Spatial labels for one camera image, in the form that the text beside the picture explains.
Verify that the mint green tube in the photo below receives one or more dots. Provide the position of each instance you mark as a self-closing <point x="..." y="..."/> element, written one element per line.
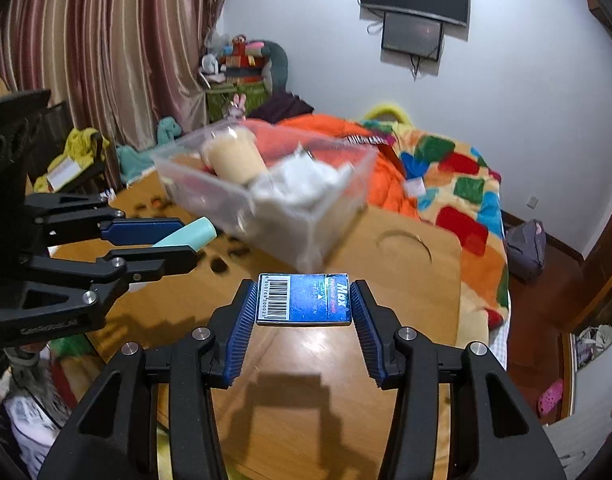
<point x="193" y="232"/>

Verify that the clear plastic storage box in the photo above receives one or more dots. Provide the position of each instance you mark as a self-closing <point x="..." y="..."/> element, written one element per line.
<point x="286" y="230"/>

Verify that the white crumpled bag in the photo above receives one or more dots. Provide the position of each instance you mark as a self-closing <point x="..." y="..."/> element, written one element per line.
<point x="306" y="180"/>

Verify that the grey bag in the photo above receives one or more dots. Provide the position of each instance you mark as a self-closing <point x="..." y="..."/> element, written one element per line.
<point x="526" y="250"/>

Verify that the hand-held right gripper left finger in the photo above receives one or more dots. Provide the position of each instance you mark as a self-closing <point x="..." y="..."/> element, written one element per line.
<point x="240" y="330"/>

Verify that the white paper tag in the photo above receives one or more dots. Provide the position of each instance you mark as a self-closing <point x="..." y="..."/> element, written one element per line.
<point x="415" y="186"/>

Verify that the white cabinet panel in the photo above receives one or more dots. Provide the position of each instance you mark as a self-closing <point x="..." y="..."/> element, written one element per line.
<point x="591" y="410"/>

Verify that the beige plastic cup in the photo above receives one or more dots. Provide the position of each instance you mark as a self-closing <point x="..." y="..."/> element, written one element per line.
<point x="233" y="157"/>

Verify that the yellow cloth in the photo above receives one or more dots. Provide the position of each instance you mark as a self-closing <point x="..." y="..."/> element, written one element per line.
<point x="80" y="145"/>

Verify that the wall outlet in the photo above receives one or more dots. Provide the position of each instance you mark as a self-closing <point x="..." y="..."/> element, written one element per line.
<point x="533" y="202"/>

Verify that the wooden desk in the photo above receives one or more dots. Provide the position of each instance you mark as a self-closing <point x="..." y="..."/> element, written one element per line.
<point x="311" y="385"/>

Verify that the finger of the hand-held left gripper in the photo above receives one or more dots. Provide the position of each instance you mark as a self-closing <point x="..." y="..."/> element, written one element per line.
<point x="155" y="260"/>
<point x="135" y="230"/>

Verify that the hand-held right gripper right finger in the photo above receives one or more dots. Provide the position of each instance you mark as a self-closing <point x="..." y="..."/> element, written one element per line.
<point x="368" y="335"/>

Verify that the blue box with barcode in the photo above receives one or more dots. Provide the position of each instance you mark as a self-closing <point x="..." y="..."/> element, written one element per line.
<point x="306" y="300"/>

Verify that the colourful patchwork bag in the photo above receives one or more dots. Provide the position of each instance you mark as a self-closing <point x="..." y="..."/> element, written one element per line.
<point x="243" y="55"/>

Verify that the white plush toy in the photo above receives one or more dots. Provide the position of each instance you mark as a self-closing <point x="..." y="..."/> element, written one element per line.
<point x="210" y="67"/>

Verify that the small black wall monitor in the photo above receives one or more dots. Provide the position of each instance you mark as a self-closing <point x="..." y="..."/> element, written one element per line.
<point x="411" y="35"/>

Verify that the dark purple cloth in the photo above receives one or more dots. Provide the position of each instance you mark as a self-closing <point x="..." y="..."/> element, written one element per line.
<point x="281" y="107"/>

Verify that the teal cloth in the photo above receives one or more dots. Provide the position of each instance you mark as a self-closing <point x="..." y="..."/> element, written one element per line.
<point x="133" y="160"/>

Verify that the green patterned box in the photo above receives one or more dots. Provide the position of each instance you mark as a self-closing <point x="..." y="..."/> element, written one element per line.
<point x="220" y="102"/>

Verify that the pale sandals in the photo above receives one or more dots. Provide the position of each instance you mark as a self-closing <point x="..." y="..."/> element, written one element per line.
<point x="596" y="337"/>

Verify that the pink clog shoe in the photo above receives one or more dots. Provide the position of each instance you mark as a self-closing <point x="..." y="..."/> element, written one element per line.
<point x="551" y="397"/>

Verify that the striped pink curtain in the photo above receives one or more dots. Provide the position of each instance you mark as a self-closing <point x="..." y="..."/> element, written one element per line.
<point x="110" y="50"/>

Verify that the colourful patchwork blanket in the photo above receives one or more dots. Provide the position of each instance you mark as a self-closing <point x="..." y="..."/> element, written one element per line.
<point x="461" y="200"/>

